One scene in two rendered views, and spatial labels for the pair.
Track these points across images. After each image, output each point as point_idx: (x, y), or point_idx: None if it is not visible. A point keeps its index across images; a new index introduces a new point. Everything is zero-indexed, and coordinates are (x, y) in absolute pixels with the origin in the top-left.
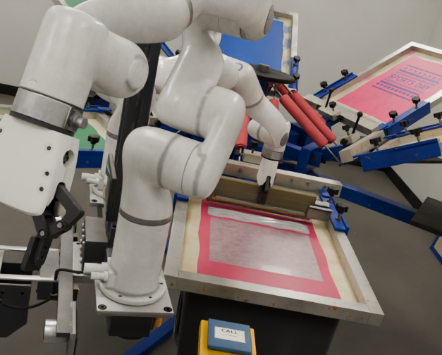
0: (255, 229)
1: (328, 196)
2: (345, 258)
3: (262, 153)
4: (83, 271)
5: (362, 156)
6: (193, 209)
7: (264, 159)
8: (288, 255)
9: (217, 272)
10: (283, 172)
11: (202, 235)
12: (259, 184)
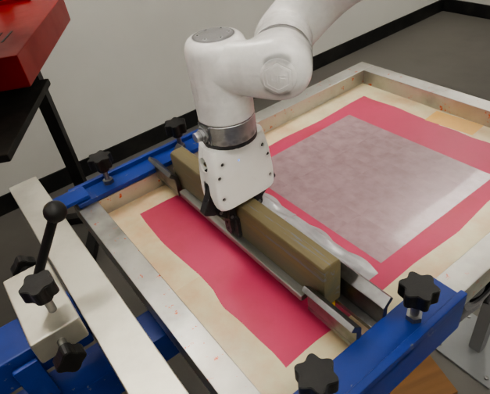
0: (325, 205)
1: (84, 189)
2: (285, 110)
3: (252, 133)
4: None
5: None
6: (400, 298)
7: (256, 136)
8: (339, 152)
9: None
10: (68, 248)
11: (455, 222)
12: (273, 180)
